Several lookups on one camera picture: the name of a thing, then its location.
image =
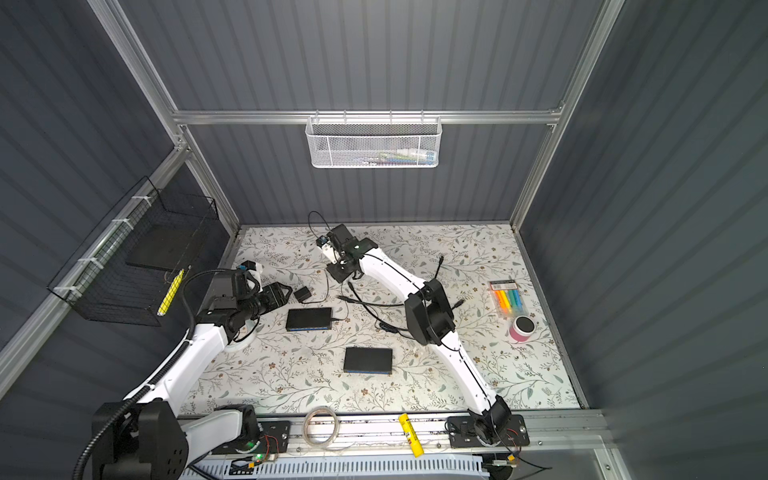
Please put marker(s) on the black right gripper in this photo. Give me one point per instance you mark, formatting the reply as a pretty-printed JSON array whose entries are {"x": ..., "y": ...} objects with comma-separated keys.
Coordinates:
[{"x": 332, "y": 270}]

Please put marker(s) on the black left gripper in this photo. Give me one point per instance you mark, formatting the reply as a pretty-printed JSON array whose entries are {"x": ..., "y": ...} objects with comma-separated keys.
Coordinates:
[{"x": 273, "y": 295}]

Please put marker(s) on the black network switch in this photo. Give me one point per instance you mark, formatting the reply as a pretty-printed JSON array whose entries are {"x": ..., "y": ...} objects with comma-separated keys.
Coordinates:
[
  {"x": 309, "y": 319},
  {"x": 365, "y": 360}
]

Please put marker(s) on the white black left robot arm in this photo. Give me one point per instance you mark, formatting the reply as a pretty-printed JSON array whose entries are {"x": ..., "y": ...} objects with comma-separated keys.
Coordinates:
[{"x": 141, "y": 437}]

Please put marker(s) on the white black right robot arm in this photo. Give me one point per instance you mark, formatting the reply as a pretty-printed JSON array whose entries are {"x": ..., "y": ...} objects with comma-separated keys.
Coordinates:
[{"x": 430, "y": 322}]

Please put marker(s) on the black power adapter with prongs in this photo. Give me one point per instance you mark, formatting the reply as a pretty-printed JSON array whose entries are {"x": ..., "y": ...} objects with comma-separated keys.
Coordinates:
[{"x": 302, "y": 294}]

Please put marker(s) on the yellow marker in black basket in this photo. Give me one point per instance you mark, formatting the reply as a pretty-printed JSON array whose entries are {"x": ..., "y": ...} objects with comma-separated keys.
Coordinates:
[{"x": 171, "y": 292}]

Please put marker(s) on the coloured marker pack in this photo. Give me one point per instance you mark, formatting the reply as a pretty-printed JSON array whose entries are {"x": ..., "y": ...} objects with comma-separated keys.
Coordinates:
[{"x": 507, "y": 298}]

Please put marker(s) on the pink black tape roll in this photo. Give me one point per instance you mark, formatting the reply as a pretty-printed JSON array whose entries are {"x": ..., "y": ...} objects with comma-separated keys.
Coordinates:
[{"x": 521, "y": 329}]

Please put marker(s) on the yellow glue stick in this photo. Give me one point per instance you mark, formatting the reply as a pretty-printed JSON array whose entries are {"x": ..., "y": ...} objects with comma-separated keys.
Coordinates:
[{"x": 411, "y": 435}]

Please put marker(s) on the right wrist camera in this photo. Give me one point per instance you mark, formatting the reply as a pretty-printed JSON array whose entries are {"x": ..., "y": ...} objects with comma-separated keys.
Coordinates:
[{"x": 336, "y": 240}]

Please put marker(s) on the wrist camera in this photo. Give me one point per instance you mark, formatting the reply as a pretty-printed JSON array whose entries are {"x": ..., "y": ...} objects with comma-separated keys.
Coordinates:
[
  {"x": 231, "y": 285},
  {"x": 336, "y": 240}
]

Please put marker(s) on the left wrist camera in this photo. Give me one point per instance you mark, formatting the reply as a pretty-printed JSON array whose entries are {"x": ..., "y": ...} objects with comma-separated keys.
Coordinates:
[{"x": 231, "y": 285}]

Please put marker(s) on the white wire mesh basket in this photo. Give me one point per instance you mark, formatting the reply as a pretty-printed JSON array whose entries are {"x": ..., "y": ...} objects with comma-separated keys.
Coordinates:
[{"x": 389, "y": 145}]

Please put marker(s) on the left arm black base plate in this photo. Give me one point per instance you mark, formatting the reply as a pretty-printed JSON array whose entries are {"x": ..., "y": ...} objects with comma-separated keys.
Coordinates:
[{"x": 267, "y": 437}]

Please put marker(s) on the black wire mesh basket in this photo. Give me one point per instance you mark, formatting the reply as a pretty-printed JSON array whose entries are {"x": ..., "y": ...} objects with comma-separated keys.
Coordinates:
[{"x": 123, "y": 274}]

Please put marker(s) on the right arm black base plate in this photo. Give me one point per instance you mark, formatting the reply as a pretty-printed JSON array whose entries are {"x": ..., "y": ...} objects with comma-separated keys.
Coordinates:
[{"x": 468, "y": 432}]

